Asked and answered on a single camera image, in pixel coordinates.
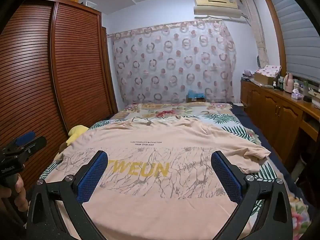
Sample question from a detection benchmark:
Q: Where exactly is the cardboard box with blue cloth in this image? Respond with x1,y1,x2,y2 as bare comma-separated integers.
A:
186,89,206,103

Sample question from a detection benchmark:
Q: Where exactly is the beige wall air conditioner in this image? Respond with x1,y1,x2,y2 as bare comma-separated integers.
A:
193,0,243,20

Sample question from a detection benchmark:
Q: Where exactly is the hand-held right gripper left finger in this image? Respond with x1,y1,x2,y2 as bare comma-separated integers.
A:
26,150,108,240

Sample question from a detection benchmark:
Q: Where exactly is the leaf print bed cloth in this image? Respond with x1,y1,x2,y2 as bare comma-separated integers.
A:
37,114,304,220

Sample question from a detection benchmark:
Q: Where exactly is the dark blue bed sheet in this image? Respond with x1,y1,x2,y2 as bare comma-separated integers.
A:
225,102,318,230

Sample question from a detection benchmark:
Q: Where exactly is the peach printed t-shirt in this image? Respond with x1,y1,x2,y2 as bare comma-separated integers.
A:
41,116,272,240

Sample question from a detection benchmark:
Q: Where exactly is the box with floral cloth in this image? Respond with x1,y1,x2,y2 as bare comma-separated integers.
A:
253,65,282,86

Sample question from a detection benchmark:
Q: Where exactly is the beige tied window curtain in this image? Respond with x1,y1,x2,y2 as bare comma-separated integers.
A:
240,0,267,68

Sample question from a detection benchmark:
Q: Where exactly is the person's left hand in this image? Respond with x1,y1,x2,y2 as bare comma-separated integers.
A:
0,175,29,207

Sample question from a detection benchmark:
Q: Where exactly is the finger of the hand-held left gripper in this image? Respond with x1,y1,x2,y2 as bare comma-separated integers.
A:
2,131,36,153
23,136,47,157

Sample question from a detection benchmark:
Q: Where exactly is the pink thermos jug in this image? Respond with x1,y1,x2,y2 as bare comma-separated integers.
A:
285,73,294,94

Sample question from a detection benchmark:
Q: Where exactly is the yellow plush toy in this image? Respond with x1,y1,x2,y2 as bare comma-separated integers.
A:
55,126,89,164

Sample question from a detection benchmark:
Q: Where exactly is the wooden sideboard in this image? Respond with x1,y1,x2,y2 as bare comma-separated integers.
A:
240,78,320,172

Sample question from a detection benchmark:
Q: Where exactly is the brown slatted wooden wardrobe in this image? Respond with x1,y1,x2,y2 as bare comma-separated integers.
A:
0,0,118,193

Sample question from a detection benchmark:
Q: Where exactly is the grey window blind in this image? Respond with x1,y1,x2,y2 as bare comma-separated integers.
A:
269,0,320,81

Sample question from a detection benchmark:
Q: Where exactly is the sheer ring pattern curtain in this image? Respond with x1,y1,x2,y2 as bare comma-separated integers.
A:
107,19,237,104

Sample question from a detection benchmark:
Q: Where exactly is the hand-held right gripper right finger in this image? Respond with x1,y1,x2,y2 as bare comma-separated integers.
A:
211,151,293,240

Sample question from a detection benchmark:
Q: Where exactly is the floral blanket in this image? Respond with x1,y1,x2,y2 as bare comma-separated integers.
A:
110,102,317,240

